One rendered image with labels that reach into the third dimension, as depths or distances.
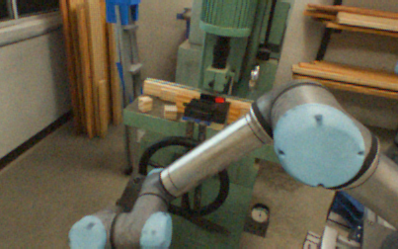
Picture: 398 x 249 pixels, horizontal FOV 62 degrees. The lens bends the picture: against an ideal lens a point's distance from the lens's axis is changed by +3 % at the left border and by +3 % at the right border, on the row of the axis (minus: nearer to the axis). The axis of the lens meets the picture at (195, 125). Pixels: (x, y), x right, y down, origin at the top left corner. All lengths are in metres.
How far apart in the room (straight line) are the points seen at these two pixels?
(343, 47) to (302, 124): 3.17
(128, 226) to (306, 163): 0.37
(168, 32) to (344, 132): 3.30
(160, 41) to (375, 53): 2.20
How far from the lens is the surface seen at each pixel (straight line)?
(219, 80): 1.14
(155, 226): 0.67
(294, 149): 0.49
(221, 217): 1.29
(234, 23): 1.06
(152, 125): 1.15
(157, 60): 3.81
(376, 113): 3.94
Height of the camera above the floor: 1.42
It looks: 28 degrees down
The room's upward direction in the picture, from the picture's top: 8 degrees clockwise
